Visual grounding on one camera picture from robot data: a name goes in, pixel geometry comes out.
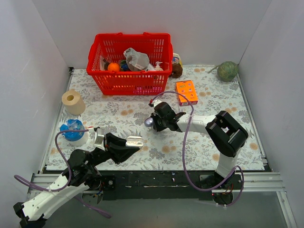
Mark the white earbud charging case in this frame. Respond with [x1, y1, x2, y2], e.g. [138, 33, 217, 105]
[125, 136, 143, 147]

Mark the lavender earbud charging case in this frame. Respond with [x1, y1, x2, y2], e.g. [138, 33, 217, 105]
[144, 117, 153, 127]

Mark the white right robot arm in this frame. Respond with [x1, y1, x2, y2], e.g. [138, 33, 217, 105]
[149, 100, 248, 189]

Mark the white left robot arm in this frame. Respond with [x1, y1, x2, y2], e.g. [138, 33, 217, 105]
[13, 146, 140, 228]

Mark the blue wrapped tissue roll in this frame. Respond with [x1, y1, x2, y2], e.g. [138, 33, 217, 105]
[59, 119, 89, 147]

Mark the orange snack box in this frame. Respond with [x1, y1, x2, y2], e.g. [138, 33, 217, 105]
[176, 80, 198, 106]

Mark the floral patterned table mat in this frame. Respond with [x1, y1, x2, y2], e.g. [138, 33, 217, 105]
[46, 64, 266, 171]

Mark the beige paper roll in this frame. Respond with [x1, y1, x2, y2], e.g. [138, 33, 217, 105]
[61, 89, 86, 115]

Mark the brown jar with label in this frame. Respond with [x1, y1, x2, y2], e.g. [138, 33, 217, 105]
[169, 53, 183, 78]

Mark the white pump bottle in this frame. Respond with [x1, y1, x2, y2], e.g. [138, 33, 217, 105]
[154, 61, 163, 71]

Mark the grey crumpled bag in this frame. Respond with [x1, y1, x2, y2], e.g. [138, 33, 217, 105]
[123, 48, 150, 71]

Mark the dark green toy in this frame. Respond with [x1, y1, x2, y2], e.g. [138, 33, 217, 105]
[119, 59, 130, 72]

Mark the orange fruit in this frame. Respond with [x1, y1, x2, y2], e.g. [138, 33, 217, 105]
[107, 62, 120, 72]

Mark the red plastic shopping basket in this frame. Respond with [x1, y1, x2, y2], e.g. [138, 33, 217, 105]
[86, 32, 173, 95]

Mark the green melon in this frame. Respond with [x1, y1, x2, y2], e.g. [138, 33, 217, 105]
[207, 61, 238, 82]

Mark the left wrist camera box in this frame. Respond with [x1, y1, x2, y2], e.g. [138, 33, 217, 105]
[88, 127, 105, 150]

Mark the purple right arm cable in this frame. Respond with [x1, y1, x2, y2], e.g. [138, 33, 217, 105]
[152, 91, 244, 205]

